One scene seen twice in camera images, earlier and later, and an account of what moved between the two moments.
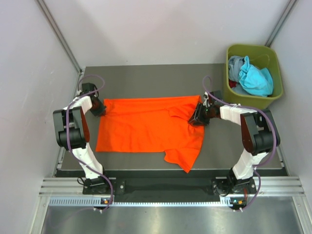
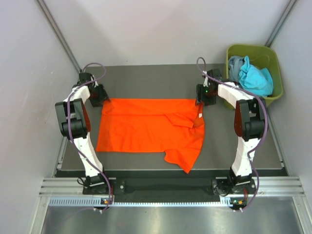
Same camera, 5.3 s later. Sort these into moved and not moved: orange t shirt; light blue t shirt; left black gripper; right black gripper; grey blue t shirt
Moved: right black gripper; left black gripper
Not moved: grey blue t shirt; light blue t shirt; orange t shirt
